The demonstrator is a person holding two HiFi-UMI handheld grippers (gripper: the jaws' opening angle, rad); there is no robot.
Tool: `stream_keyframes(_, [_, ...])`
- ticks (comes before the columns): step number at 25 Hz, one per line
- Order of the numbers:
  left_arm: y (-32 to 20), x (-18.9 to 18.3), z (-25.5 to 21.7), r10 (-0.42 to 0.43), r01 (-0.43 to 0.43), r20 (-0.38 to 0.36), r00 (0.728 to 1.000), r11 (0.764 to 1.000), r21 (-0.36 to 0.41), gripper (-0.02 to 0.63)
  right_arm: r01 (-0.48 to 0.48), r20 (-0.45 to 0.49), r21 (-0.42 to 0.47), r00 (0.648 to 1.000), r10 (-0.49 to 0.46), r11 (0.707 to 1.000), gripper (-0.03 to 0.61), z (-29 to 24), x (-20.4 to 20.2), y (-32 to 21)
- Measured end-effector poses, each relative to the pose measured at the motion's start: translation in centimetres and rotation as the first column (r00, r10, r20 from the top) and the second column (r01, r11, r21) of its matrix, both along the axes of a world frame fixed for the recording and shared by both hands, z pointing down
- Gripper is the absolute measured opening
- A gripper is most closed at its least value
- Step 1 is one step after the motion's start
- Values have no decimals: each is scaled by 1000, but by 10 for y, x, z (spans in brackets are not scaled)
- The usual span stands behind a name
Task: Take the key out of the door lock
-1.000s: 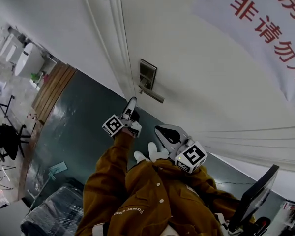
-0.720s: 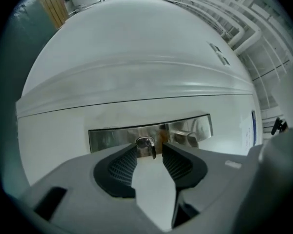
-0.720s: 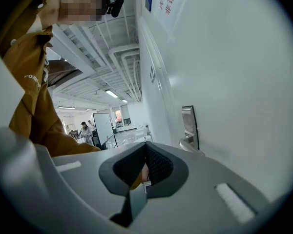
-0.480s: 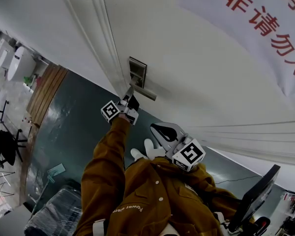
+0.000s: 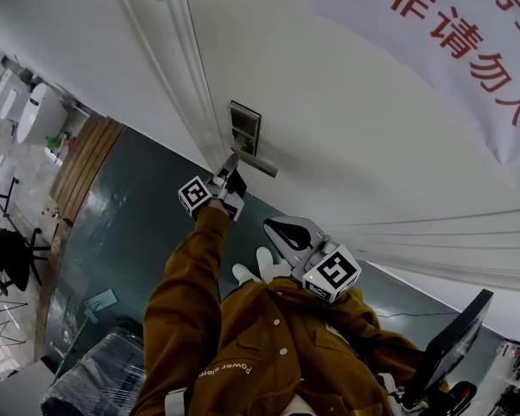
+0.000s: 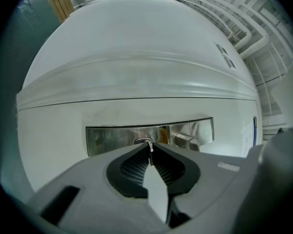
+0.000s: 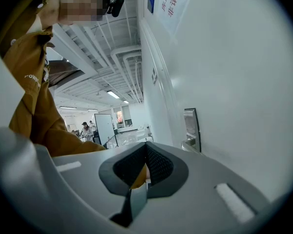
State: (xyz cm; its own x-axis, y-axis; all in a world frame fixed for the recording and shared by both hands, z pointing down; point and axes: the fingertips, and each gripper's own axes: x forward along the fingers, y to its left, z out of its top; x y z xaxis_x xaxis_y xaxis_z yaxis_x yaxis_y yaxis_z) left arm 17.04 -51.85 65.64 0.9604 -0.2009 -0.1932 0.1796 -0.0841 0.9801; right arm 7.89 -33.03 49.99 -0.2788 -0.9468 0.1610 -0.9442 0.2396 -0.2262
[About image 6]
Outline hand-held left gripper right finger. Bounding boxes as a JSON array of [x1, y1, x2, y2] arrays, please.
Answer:
[[151, 142, 247, 230]]

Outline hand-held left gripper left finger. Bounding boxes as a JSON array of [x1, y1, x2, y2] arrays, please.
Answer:
[[26, 141, 167, 234]]

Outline small metal key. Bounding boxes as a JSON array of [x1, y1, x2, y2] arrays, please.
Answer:
[[147, 140, 155, 167]]

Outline blue wall sign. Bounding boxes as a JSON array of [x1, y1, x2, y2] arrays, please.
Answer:
[[252, 116, 257, 146]]

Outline white paper notice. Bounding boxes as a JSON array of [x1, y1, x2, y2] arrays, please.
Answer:
[[240, 122, 255, 158]]

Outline white ceiling pipes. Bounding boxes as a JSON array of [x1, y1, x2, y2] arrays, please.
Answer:
[[160, 0, 293, 137]]

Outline metal door handle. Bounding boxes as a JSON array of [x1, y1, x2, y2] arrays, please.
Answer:
[[85, 117, 215, 158]]

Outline small wall label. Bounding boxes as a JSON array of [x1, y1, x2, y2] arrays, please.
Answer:
[[224, 55, 237, 70], [215, 43, 228, 56]]

